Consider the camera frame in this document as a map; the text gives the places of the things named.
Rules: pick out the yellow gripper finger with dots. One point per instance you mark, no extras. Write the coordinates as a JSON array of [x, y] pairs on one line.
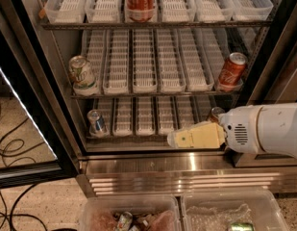
[[203, 135]]

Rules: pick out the green white 7up can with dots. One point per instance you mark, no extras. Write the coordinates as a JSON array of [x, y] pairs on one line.
[[82, 76]]

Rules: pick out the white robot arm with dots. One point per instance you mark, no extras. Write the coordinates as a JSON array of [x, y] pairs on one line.
[[248, 129]]

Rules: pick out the orange can bottom shelf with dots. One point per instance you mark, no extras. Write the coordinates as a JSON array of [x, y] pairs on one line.
[[214, 114]]

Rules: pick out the red coke can middle shelf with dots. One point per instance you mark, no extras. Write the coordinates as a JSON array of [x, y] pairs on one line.
[[231, 71]]

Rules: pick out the red coke can shelf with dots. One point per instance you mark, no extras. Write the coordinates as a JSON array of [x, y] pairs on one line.
[[140, 10], [231, 71]]

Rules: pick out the steel fridge base grille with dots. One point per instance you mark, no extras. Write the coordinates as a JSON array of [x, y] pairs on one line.
[[180, 173]]

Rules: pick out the green can in right bin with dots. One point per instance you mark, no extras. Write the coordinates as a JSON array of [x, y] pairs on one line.
[[241, 226]]

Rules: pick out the blue silver can bottom shelf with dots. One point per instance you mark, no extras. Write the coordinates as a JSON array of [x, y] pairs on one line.
[[97, 126]]

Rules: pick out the can in left bin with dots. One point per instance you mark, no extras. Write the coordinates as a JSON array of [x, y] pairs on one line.
[[124, 222]]

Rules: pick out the red coke can top shelf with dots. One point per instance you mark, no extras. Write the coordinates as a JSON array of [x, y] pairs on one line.
[[140, 10]]

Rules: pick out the open glass fridge door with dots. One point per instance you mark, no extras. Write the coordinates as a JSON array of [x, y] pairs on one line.
[[38, 140]]

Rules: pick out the right clear plastic bin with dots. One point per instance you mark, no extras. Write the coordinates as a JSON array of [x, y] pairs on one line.
[[214, 210]]

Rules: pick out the clear plastic bin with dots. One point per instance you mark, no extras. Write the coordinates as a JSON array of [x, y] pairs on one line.
[[214, 210], [146, 212]]

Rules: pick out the left clear plastic bin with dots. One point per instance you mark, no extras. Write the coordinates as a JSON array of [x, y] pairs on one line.
[[146, 212]]

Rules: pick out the middle wire shelf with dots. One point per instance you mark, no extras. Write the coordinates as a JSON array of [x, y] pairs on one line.
[[155, 94]]

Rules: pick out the wire shelf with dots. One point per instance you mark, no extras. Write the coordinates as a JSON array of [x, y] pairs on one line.
[[152, 25], [116, 139], [155, 94]]

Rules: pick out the bottom wire shelf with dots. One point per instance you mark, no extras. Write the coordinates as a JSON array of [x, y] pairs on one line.
[[116, 139]]

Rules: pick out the top wire shelf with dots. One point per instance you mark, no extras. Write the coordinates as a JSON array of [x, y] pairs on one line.
[[152, 25]]

